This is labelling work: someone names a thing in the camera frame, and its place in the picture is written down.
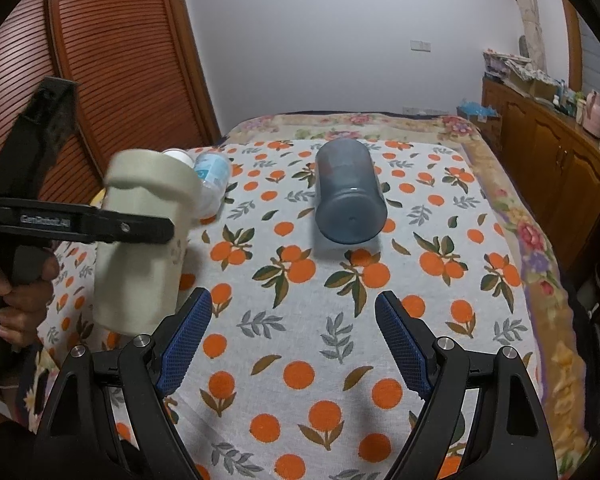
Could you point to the pink thermos jug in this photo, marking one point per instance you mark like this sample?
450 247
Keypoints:
591 115

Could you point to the translucent blue plastic cup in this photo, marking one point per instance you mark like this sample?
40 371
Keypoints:
350 208

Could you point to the beige tied curtain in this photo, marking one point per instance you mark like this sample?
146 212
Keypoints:
530 17

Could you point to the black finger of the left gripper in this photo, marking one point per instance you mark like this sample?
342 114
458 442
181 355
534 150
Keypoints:
32 222

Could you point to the clear bottle blue label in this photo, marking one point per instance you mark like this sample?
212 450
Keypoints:
213 169

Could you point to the brown wooden sideboard cabinet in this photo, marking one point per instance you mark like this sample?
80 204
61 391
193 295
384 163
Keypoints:
555 166

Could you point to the orange-print white tablecloth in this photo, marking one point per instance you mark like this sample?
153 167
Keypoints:
293 379

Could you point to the cardboard box with clutter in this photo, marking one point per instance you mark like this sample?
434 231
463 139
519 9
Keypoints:
519 74

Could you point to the person's left hand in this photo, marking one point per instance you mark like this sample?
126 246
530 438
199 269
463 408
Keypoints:
26 305

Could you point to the floral bed quilt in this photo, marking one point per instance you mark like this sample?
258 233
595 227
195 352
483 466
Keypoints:
551 317

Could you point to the white wall switch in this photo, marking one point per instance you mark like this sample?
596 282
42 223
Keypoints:
420 46

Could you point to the cream ribbed plastic cup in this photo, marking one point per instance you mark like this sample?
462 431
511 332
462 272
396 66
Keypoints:
147 210

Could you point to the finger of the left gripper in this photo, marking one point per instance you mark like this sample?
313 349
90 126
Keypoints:
38 135

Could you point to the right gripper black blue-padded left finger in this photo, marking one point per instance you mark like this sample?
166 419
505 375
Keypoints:
105 417

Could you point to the blue bag on box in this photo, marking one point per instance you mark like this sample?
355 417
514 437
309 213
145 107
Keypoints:
485 118

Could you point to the white striped paper cup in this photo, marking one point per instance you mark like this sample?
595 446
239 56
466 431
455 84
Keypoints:
180 155

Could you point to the brown louvered wooden wardrobe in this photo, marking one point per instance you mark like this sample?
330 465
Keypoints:
140 81

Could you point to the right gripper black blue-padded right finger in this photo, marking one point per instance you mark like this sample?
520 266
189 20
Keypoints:
509 437

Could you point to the grey window blind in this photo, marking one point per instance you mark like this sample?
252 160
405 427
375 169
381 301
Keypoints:
590 58

